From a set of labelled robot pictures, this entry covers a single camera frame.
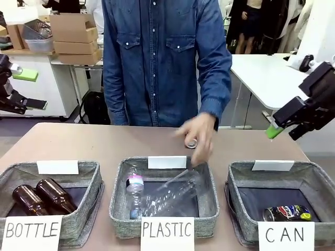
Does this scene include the small clear plastic bottle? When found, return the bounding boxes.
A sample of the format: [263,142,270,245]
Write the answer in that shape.
[126,167,145,220]

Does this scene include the grey fabric basket plastic label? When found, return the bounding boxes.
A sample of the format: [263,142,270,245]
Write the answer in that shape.
[109,156,220,240]

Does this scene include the grey fabric basket can label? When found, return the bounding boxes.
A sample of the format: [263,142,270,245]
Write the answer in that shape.
[224,160,335,248]

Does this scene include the bystander in black skirt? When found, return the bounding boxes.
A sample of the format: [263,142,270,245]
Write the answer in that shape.
[226,0,264,55]

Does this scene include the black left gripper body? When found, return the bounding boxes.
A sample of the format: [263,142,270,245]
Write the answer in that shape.
[0,53,14,99]

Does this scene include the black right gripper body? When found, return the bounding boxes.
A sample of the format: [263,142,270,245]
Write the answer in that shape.
[298,61,335,127]

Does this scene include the bystander in white shirt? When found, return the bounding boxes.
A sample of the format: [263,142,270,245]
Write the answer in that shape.
[85,0,105,35]

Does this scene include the white paper sign PLASTIC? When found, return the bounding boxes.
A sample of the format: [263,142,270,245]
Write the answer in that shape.
[140,216,195,251]

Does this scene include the person's left hand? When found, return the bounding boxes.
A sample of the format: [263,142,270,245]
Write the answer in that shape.
[173,112,215,166]

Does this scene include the bystander in white coat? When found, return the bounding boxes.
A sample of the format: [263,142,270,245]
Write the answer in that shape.
[276,0,312,54]

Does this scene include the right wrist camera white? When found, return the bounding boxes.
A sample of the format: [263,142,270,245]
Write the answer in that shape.
[286,53,315,73]

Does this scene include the large open cardboard box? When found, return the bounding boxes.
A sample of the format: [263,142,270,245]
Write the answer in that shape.
[49,13,99,43]

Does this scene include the person in denim shirt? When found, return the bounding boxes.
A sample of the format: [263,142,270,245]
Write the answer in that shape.
[102,0,233,129]

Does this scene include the white paper sign BOTTLE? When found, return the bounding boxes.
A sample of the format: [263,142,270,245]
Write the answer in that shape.
[0,215,63,251]

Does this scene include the person's right forearm denim sleeve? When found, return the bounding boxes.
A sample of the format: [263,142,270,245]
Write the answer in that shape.
[103,67,130,126]

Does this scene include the white paper sign CAN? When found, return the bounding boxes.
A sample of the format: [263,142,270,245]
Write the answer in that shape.
[257,221,315,251]

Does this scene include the clear plastic container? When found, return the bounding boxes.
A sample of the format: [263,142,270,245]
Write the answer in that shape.
[20,20,54,53]

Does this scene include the small cardboard box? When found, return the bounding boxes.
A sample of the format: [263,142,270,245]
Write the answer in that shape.
[6,23,30,50]

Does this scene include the grey fabric basket bottle label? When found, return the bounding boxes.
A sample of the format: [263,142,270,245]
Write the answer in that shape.
[0,160,105,248]

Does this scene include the large clear plastic bottle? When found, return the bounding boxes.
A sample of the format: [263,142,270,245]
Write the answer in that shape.
[142,167,208,218]

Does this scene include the person's left forearm denim sleeve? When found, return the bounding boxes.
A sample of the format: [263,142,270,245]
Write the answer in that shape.
[196,47,233,131]

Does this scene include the brown glass bottle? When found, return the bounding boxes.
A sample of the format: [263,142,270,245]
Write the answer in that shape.
[12,184,47,216]
[35,178,79,214]

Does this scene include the crushed red can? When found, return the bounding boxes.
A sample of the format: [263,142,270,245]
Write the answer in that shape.
[184,132,199,150]

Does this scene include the flat cardboard box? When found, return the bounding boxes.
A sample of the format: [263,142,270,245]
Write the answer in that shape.
[57,48,104,65]
[52,40,99,55]

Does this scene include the crushed dark blue can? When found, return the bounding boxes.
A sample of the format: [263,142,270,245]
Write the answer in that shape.
[262,204,312,223]

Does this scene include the blank white card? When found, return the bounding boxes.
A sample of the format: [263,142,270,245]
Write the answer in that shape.
[148,155,187,169]
[36,159,79,175]
[251,159,295,172]

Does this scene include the white table with cabinet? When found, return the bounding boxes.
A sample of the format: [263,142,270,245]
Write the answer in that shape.
[0,48,105,121]

